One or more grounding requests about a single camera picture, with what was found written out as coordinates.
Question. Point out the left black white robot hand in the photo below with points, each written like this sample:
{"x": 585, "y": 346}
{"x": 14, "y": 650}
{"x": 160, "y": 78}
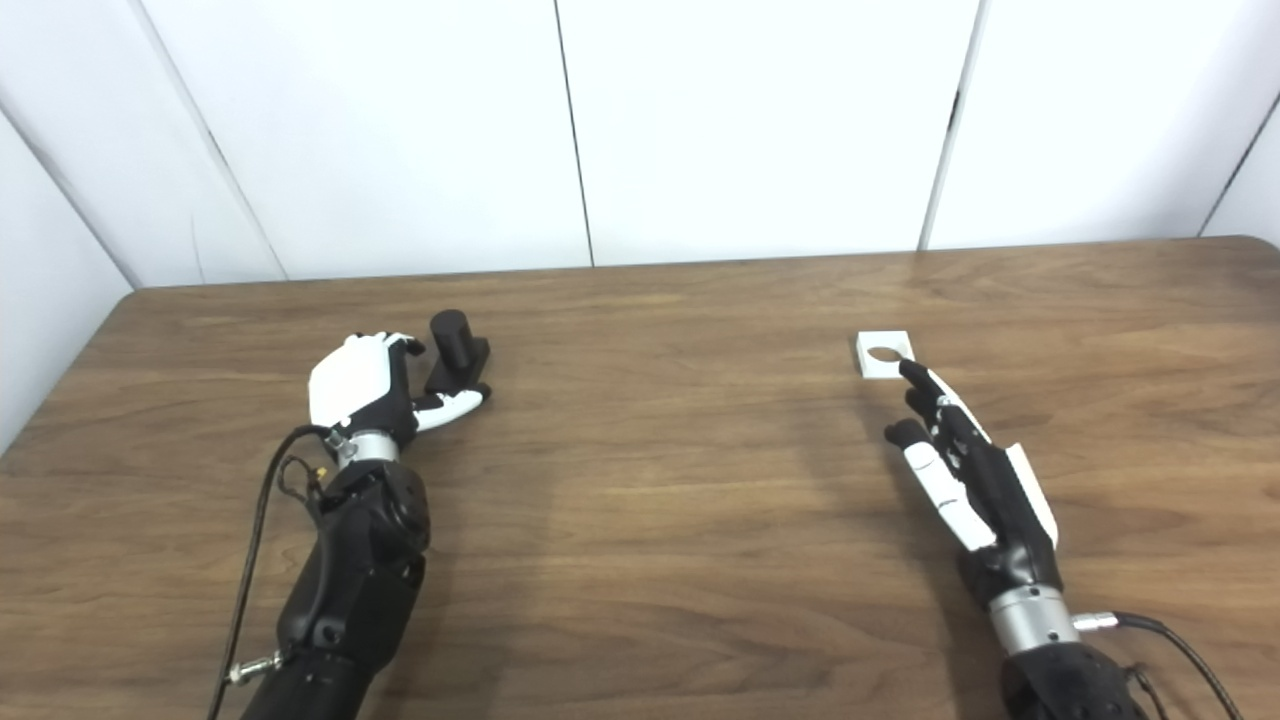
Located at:
{"x": 345, "y": 385}

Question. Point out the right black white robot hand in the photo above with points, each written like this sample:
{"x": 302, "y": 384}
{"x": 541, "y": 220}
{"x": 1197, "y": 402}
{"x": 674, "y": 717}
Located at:
{"x": 1010, "y": 520}

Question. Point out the black peg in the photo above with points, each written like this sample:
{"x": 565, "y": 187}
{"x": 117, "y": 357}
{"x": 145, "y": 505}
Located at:
{"x": 455, "y": 345}

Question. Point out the white square piece with hole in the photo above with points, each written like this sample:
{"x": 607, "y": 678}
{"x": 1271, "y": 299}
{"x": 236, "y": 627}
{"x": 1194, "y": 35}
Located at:
{"x": 875, "y": 370}

